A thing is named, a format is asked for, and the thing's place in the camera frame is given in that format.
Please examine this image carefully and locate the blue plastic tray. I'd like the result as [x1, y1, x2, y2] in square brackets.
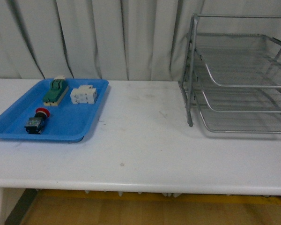
[0, 79, 109, 142]

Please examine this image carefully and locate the silver mesh tray rack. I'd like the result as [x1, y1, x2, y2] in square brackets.
[178, 14, 281, 134]

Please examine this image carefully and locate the red emergency stop button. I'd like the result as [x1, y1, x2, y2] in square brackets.
[24, 107, 50, 135]

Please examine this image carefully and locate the white circuit breaker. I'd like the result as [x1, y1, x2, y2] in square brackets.
[70, 85, 98, 104]

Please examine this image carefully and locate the green knife switch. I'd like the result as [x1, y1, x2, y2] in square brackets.
[42, 76, 69, 106]

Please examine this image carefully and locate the white curtain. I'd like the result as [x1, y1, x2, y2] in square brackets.
[0, 0, 281, 81]

